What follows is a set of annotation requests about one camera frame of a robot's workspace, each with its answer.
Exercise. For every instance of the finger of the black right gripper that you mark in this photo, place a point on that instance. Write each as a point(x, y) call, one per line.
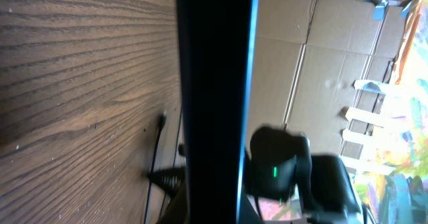
point(169, 180)

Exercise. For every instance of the blue Galaxy S24 smartphone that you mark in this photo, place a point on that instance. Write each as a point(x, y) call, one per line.
point(216, 44)

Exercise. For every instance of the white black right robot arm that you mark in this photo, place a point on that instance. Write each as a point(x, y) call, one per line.
point(294, 174)

